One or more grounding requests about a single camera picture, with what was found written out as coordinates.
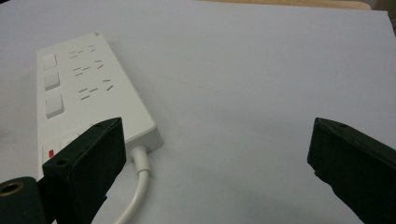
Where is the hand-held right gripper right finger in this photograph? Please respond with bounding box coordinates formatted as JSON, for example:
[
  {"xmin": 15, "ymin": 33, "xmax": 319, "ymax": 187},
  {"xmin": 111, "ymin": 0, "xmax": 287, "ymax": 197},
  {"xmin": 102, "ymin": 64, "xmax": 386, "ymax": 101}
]
[{"xmin": 306, "ymin": 117, "xmax": 396, "ymax": 224}]

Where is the white power strip cable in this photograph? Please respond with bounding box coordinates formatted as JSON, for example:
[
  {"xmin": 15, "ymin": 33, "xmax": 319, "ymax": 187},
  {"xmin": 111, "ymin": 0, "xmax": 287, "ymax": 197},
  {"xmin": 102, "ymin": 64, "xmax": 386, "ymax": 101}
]
[{"xmin": 112, "ymin": 145, "xmax": 151, "ymax": 224}]

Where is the white power strip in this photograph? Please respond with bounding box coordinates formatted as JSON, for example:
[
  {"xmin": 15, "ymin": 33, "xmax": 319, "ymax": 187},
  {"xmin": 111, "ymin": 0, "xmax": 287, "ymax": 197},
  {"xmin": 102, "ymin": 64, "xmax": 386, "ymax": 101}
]
[{"xmin": 35, "ymin": 31, "xmax": 165, "ymax": 181}]

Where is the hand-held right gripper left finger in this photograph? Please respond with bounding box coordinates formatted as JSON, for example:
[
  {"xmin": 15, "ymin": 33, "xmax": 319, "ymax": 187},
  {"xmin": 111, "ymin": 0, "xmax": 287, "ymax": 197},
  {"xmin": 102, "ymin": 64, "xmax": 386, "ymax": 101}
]
[{"xmin": 41, "ymin": 117, "xmax": 127, "ymax": 224}]

